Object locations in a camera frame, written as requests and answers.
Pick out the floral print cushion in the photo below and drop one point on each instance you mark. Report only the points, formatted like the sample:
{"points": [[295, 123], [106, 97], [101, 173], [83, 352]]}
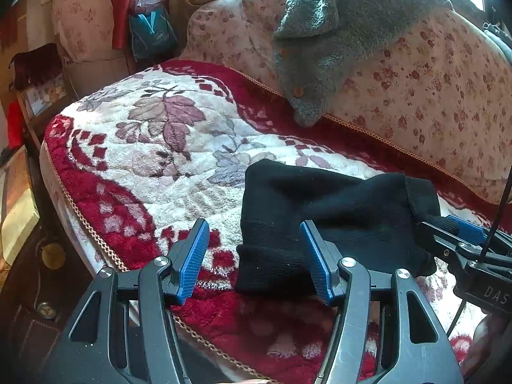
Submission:
{"points": [[82, 12]]}

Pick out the person's right hand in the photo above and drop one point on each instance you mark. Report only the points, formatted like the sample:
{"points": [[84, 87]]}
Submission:
{"points": [[490, 340]]}

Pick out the red and white floral blanket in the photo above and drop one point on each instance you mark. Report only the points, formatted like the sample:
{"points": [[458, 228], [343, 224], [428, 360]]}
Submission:
{"points": [[160, 160]]}

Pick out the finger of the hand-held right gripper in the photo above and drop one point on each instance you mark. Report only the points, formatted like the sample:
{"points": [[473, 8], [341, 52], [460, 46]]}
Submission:
{"points": [[466, 228], [444, 246]]}

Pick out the black knit pants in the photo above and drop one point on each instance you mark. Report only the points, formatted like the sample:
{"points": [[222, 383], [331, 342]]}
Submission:
{"points": [[320, 196]]}

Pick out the grey fleece jacket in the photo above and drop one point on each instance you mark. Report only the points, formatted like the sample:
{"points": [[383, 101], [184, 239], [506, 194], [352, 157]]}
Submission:
{"points": [[360, 16]]}

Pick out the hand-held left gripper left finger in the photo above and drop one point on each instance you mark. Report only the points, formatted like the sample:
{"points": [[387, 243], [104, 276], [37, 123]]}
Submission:
{"points": [[194, 260]]}

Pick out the floral print sofa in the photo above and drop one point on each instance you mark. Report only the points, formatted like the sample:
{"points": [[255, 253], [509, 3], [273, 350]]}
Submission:
{"points": [[420, 88]]}

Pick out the red cloth strip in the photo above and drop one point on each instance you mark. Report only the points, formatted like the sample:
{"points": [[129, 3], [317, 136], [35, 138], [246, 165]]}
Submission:
{"points": [[121, 8]]}

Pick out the wooden stool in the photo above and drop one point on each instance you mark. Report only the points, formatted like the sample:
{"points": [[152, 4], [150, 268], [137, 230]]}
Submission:
{"points": [[40, 104]]}

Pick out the dark red cloth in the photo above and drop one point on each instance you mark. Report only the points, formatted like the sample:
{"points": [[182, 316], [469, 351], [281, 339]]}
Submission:
{"points": [[36, 66]]}

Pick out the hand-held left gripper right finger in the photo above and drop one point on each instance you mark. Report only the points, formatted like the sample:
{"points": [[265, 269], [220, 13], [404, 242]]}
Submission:
{"points": [[316, 260]]}

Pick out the round yellow floor disc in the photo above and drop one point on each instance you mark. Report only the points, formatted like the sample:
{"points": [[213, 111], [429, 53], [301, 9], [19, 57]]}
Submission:
{"points": [[53, 256], [45, 311]]}

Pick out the clear plastic bag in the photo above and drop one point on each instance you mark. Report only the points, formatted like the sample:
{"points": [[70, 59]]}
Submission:
{"points": [[152, 28]]}

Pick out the brown cardboard box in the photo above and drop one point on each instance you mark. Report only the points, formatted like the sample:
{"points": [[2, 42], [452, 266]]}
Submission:
{"points": [[96, 76]]}

